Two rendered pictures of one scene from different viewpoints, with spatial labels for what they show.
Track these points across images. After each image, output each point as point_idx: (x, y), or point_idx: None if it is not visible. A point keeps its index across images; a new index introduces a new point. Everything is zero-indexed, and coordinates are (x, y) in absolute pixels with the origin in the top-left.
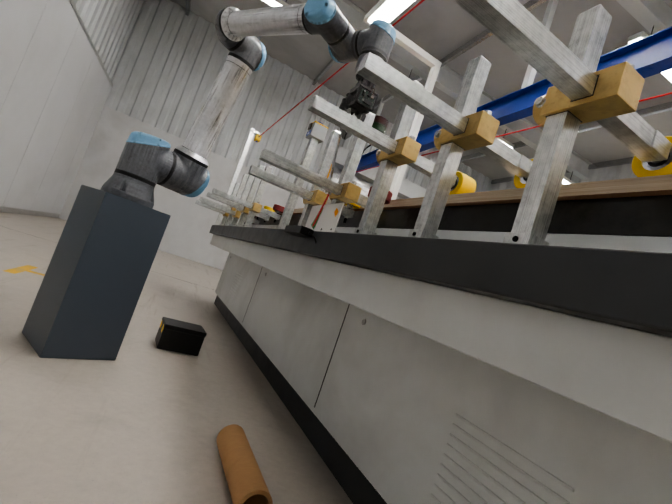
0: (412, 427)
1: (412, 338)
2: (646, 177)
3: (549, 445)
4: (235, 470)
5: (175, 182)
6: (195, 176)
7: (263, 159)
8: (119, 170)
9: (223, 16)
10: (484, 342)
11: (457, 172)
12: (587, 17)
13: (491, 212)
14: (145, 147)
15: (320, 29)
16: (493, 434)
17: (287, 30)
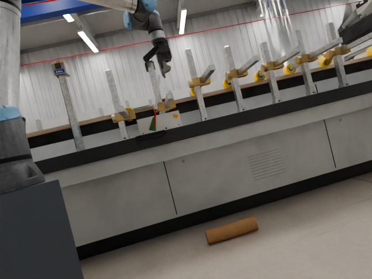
0: (236, 172)
1: (216, 149)
2: (263, 80)
3: (272, 144)
4: (240, 225)
5: None
6: None
7: (171, 98)
8: (10, 158)
9: None
10: (280, 126)
11: None
12: (264, 44)
13: (222, 96)
14: (19, 120)
15: (147, 14)
16: (260, 153)
17: (117, 6)
